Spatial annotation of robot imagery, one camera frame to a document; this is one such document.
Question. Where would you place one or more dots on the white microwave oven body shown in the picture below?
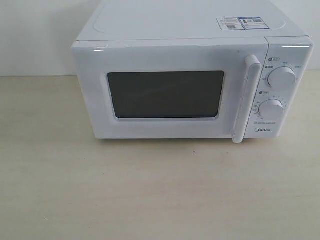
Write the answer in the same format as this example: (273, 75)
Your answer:
(139, 20)

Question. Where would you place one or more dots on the white control knob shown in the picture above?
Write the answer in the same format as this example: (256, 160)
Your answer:
(282, 78)
(271, 109)

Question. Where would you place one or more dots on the upper white control knob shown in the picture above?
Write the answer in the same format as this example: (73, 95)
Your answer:
(282, 78)

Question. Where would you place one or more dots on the lower white control knob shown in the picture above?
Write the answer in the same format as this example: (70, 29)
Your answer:
(271, 109)

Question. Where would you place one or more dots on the white microwave door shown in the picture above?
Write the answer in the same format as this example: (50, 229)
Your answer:
(170, 89)

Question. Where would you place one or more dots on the white and blue label sticker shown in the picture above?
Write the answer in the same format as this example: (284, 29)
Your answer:
(241, 23)

